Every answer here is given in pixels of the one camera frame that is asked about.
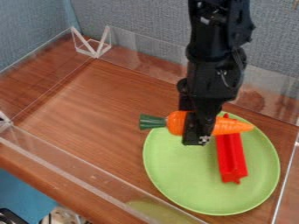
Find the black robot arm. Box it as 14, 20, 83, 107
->
177, 0, 257, 145

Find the clear acrylic wall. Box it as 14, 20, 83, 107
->
0, 29, 90, 119
110, 26, 299, 126
0, 125, 207, 224

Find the clear acrylic corner bracket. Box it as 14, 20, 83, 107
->
71, 26, 113, 59

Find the orange toy carrot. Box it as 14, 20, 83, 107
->
139, 110, 256, 136

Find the red plastic block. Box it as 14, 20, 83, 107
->
215, 113, 249, 185

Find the green round plate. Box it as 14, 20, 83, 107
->
142, 108, 282, 217

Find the clear acrylic left wall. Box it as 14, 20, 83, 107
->
0, 29, 90, 119

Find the clear acrylic front wall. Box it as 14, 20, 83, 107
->
0, 125, 207, 224

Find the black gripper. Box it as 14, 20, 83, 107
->
177, 48, 248, 146

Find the clear acrylic back wall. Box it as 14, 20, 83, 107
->
110, 26, 299, 126

